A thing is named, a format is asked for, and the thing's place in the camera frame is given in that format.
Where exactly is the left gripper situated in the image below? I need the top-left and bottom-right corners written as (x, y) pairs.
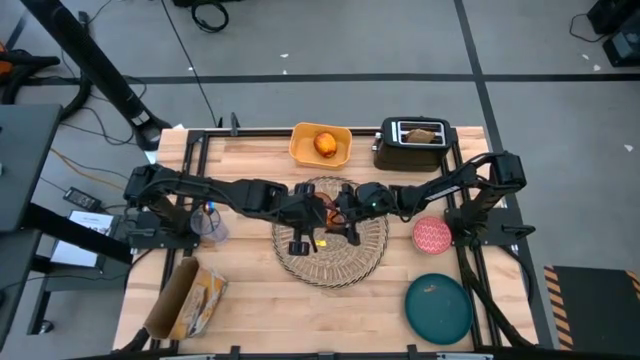
top-left (285, 183), bottom-right (330, 257)

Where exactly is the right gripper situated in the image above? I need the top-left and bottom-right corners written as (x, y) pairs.
top-left (339, 181), bottom-right (400, 247)

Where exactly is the red yellow apple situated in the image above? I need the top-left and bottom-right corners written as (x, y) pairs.
top-left (313, 131), bottom-right (338, 160)

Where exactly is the patterned ceramic bowl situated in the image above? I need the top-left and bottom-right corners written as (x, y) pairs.
top-left (411, 215), bottom-right (454, 255)

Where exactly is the brown toast slice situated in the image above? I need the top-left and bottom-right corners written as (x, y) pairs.
top-left (404, 128), bottom-right (437, 145)

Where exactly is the dark green plate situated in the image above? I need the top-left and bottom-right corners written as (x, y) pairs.
top-left (403, 272), bottom-right (475, 346)

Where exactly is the bread bag package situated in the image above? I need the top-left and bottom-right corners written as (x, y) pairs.
top-left (143, 256), bottom-right (229, 341)

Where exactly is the round woven placemat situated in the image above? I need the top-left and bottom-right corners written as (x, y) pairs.
top-left (271, 175), bottom-right (390, 290)

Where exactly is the yellow plastic container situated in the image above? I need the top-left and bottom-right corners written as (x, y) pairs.
top-left (288, 122), bottom-right (354, 170)

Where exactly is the black toaster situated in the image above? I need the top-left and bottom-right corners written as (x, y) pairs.
top-left (372, 116), bottom-right (457, 173)

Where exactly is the clear glass cup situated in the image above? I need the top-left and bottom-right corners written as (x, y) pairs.
top-left (189, 202), bottom-right (230, 246)

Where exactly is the black power adapter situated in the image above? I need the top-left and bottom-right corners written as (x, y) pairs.
top-left (63, 186), bottom-right (103, 212)

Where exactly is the white paper sheet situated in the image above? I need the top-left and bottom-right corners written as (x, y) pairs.
top-left (49, 209), bottom-right (115, 269)

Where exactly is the black slanted stand column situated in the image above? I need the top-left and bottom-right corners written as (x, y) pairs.
top-left (22, 0), bottom-right (172, 151)

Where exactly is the black hazard striped mat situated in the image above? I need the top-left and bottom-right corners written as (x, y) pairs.
top-left (543, 264), bottom-right (640, 351)

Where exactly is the dark grey desk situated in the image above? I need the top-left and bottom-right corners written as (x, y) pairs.
top-left (0, 103), bottom-right (134, 346)

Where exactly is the black equipment case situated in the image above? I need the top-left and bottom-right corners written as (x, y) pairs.
top-left (587, 0), bottom-right (640, 69)

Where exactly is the black aluminium table frame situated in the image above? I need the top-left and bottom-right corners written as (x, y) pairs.
top-left (149, 127), bottom-right (501, 354)

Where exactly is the black sleeved cable bundle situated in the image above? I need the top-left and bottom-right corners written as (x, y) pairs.
top-left (457, 247), bottom-right (534, 349)
top-left (119, 327), bottom-right (151, 352)

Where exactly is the long black floor cable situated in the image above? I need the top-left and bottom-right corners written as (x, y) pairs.
top-left (160, 0), bottom-right (224, 129)

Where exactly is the coiled black cable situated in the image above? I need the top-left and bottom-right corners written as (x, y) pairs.
top-left (190, 0), bottom-right (230, 34)

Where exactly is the orange floor cable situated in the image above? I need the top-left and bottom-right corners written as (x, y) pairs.
top-left (49, 147), bottom-right (126, 191)

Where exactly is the black vacuum hose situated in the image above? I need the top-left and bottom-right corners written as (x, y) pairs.
top-left (0, 49), bottom-right (94, 121)

